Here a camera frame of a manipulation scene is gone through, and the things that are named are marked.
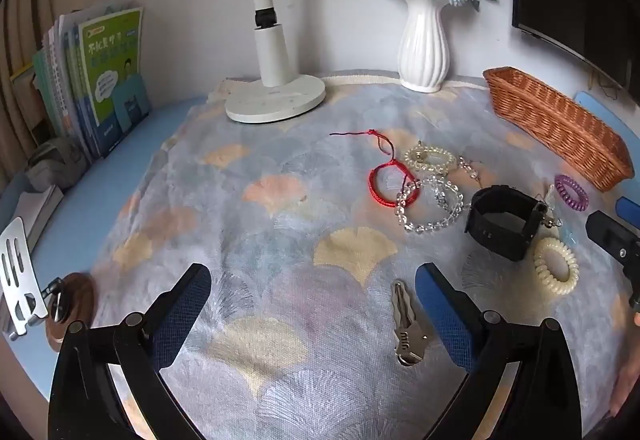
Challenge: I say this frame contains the silver keys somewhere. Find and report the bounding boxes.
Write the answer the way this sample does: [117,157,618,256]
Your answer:
[391,280,434,367]

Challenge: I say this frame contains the round wooden base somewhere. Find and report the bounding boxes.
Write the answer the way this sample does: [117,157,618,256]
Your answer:
[45,272,96,354]

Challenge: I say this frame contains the black wristwatch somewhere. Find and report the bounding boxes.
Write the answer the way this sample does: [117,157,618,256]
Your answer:
[465,184,549,263]

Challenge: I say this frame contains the stack of books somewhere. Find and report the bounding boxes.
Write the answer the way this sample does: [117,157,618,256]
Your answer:
[10,4,152,159]

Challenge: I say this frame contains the person's right forearm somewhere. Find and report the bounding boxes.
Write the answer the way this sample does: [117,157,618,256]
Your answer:
[617,359,640,417]

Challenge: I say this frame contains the clear crystal bead bracelet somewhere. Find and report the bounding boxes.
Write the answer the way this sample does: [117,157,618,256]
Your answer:
[396,175,472,235]

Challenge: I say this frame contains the white ribbed vase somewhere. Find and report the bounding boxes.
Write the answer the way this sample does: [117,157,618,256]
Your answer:
[397,0,451,93]

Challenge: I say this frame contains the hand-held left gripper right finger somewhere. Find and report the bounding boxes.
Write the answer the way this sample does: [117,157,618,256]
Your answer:
[415,262,584,440]

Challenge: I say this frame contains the red string bracelet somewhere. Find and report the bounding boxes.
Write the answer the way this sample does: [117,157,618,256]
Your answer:
[330,129,417,210]

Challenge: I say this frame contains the white desk lamp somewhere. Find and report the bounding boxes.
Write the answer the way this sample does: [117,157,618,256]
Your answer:
[225,0,327,125]

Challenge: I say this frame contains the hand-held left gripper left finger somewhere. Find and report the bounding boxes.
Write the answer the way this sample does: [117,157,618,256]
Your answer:
[47,262,213,440]

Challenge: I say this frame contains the leaf printed blanket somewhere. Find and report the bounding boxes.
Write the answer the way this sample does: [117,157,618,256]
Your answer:
[92,70,640,440]

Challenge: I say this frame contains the silver crystal chain bracelet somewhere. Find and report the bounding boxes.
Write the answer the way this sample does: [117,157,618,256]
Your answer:
[457,156,485,189]

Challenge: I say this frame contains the thin black wall cable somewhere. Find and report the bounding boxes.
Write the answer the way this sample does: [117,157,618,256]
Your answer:
[589,68,622,99]

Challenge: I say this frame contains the brown wicker basket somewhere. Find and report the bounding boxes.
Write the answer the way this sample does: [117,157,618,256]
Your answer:
[483,66,635,192]

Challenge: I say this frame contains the metal tablet stand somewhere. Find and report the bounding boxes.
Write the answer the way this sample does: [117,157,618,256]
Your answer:
[0,217,71,337]

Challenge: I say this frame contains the cream bead bracelet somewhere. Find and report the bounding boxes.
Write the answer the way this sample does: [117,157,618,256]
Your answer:
[403,143,459,175]

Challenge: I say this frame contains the silver dangle earring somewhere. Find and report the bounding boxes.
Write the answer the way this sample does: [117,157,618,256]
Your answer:
[535,185,565,229]

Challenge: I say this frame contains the cream coil hair tie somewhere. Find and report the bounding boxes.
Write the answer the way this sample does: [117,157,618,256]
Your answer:
[532,236,580,296]

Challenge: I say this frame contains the white flat box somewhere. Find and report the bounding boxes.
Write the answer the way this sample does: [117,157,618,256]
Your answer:
[0,185,64,255]

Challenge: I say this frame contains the beige curtain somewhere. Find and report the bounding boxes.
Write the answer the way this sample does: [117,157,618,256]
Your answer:
[0,0,58,171]

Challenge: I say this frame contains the purple coil hair tie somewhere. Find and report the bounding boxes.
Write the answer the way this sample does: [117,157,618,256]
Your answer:
[554,174,590,211]

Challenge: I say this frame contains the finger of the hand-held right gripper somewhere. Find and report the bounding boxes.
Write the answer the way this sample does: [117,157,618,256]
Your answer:
[586,211,640,267]
[616,197,640,221]

